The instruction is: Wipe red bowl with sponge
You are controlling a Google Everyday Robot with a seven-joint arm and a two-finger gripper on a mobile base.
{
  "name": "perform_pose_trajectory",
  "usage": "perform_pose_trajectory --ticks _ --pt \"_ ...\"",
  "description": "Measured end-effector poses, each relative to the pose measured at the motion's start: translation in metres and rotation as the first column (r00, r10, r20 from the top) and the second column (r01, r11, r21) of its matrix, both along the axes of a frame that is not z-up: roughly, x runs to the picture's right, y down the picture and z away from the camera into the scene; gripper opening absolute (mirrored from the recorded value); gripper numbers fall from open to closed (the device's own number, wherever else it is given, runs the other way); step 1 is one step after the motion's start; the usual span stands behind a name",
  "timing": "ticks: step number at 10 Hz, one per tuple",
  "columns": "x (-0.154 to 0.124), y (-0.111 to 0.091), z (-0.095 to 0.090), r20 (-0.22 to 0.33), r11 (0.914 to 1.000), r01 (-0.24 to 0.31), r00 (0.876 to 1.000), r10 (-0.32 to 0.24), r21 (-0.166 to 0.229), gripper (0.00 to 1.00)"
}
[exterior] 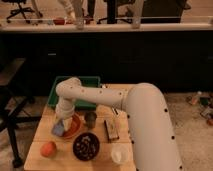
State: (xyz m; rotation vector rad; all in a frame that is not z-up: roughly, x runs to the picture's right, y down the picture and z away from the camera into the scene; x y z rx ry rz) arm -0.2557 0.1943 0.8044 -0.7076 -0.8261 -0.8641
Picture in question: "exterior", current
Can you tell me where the blue sponge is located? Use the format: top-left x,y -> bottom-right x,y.
52,121 -> 65,137

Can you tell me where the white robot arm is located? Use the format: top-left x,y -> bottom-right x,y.
55,77 -> 183,171

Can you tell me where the dark patterned bowl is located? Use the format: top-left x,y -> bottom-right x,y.
72,132 -> 100,161

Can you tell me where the grey cup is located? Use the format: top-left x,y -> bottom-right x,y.
84,112 -> 97,129

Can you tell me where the orange peach fruit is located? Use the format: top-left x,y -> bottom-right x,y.
40,141 -> 57,157

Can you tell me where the green tray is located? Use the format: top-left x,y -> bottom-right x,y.
47,75 -> 101,111

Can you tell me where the brown rectangular block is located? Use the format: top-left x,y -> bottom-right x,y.
104,119 -> 119,141

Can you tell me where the dark side table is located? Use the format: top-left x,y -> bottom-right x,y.
0,58 -> 43,169

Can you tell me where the white plastic cup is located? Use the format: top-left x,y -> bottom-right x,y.
111,144 -> 129,165

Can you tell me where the black office chair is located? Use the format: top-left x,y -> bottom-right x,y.
2,0 -> 43,24

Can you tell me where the black desk counter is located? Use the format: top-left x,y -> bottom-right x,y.
0,27 -> 213,95

